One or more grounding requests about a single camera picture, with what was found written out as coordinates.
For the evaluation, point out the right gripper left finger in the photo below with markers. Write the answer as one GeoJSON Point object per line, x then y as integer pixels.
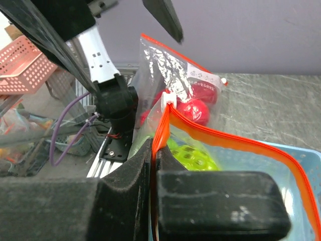
{"type": "Point", "coordinates": [114, 207]}

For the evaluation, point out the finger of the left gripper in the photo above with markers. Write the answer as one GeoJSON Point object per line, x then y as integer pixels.
{"type": "Point", "coordinates": [164, 12]}

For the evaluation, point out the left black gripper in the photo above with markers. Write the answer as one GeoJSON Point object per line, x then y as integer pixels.
{"type": "Point", "coordinates": [49, 24]}

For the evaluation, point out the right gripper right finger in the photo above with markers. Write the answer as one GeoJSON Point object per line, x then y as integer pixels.
{"type": "Point", "coordinates": [223, 205]}

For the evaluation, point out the clear orange-zip bag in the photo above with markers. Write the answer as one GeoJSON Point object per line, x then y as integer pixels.
{"type": "Point", "coordinates": [295, 170]}
{"type": "Point", "coordinates": [163, 68]}

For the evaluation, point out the red tomato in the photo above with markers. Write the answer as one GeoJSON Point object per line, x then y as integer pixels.
{"type": "Point", "coordinates": [205, 92]}

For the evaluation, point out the small green cabbage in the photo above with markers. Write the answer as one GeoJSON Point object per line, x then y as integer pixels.
{"type": "Point", "coordinates": [193, 158]}

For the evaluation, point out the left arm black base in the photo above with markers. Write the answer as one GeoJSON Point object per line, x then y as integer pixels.
{"type": "Point", "coordinates": [116, 146]}

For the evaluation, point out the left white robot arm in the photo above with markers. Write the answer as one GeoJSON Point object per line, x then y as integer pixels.
{"type": "Point", "coordinates": [90, 52]}

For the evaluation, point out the pink plastic basket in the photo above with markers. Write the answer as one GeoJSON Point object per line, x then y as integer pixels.
{"type": "Point", "coordinates": [24, 68]}

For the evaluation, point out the light blue plastic basket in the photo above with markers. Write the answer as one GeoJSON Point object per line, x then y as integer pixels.
{"type": "Point", "coordinates": [213, 193]}

